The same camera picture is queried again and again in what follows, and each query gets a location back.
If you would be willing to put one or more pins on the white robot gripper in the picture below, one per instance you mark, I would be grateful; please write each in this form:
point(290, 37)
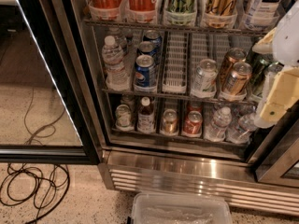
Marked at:
point(288, 41)

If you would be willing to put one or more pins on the water bottle bottom right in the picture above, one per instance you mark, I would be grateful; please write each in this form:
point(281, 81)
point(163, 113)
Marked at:
point(241, 129)

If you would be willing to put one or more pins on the water bottle bottom shelf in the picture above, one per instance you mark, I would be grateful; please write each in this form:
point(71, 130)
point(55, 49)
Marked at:
point(216, 128)

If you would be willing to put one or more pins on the water bottle shelf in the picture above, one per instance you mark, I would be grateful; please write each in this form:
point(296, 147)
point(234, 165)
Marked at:
point(120, 38)
point(216, 128)
point(113, 55)

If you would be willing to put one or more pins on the empty white shelf tray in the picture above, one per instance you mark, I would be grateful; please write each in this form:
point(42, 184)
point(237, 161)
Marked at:
point(175, 64)

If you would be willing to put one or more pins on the stainless steel fridge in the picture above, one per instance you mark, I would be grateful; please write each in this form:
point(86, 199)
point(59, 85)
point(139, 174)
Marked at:
point(255, 175)

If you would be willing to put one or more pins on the gold can bottom shelf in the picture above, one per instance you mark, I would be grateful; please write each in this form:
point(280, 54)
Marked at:
point(169, 124)

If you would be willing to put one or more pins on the brown tea bottle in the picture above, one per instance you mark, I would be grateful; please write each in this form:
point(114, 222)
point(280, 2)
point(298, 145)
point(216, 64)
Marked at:
point(145, 123)

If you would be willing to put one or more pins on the front water bottle middle shelf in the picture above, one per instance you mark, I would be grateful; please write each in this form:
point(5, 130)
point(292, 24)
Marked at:
point(113, 55)

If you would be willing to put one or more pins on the rear water bottle middle shelf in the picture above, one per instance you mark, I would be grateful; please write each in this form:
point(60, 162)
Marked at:
point(120, 38)

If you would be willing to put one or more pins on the open glass fridge door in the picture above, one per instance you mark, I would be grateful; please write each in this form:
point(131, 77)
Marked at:
point(47, 110)

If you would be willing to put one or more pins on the front green can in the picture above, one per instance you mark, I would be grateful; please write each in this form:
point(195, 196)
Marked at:
point(262, 84)

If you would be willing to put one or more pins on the middle green can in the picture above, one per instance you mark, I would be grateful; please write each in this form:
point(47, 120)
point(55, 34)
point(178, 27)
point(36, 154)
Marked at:
point(261, 62)

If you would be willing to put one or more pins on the rear copper can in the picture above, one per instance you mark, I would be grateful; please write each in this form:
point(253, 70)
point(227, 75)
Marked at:
point(231, 57)

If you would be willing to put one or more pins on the copper can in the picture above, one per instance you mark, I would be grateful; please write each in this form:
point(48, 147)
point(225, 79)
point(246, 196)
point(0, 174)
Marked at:
point(231, 57)
point(234, 86)

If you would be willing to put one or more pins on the front copper can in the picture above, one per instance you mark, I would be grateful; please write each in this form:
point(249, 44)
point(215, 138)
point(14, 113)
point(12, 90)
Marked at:
point(234, 86)

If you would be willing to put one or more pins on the silver white can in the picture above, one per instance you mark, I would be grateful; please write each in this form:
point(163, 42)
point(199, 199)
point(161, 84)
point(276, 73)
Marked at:
point(204, 81)

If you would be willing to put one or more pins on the front red can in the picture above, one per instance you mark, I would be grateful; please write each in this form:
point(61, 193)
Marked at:
point(192, 125)

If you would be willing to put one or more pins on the rear Pepsi can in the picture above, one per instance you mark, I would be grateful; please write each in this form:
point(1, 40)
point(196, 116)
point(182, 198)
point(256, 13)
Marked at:
point(154, 37)

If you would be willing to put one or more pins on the pepsi can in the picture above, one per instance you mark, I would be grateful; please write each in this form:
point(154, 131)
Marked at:
point(145, 74)
point(154, 37)
point(147, 48)

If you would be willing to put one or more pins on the front Pepsi can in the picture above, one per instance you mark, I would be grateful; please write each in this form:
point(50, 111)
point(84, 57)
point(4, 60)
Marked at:
point(145, 74)

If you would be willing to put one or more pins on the middle Pepsi can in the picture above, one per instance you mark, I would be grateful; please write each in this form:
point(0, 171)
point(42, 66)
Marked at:
point(147, 48)

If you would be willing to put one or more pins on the silver can bottom left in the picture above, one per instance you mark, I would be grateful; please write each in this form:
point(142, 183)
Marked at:
point(124, 118)

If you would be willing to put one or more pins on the clear plastic bin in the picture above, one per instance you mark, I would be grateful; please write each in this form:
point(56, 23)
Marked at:
point(160, 208)

